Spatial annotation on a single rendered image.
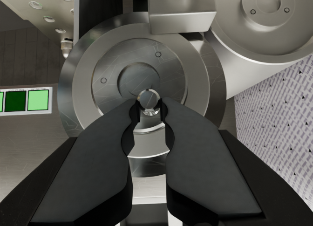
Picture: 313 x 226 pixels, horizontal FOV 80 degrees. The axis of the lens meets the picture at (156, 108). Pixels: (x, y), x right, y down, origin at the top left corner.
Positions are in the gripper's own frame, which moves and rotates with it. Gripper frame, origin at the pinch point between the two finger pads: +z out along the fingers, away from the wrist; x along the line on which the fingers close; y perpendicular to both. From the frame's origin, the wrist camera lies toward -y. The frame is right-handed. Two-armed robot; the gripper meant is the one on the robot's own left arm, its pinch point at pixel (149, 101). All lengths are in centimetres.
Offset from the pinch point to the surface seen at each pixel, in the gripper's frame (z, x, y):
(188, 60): 4.9, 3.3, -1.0
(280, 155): 7.4, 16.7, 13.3
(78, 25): 9.0, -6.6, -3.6
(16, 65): 200, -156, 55
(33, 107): 32.1, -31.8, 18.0
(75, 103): 3.0, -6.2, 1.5
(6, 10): 203, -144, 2
